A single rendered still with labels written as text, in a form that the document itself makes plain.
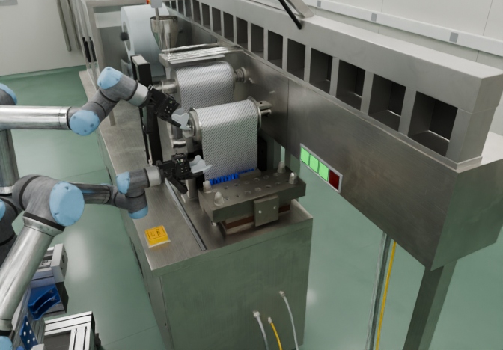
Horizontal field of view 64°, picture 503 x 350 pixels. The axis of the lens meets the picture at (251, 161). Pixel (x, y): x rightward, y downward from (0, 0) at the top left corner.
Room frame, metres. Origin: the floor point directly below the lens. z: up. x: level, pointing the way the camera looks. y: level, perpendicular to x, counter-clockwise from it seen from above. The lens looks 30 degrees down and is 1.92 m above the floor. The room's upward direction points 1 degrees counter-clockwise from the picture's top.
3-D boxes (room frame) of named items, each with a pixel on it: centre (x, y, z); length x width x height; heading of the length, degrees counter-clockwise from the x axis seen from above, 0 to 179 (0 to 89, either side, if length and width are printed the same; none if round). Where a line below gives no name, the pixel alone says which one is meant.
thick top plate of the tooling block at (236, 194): (1.35, 0.00, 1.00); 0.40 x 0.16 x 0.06; 115
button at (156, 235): (1.20, 0.36, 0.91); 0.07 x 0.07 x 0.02; 25
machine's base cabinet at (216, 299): (2.31, 0.57, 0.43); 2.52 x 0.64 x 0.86; 25
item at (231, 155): (1.44, 0.08, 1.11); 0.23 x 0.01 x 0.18; 115
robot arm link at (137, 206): (1.28, 0.46, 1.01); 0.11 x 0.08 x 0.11; 65
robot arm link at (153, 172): (1.30, 0.37, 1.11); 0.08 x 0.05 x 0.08; 25
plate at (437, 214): (2.22, 0.10, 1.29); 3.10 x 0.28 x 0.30; 25
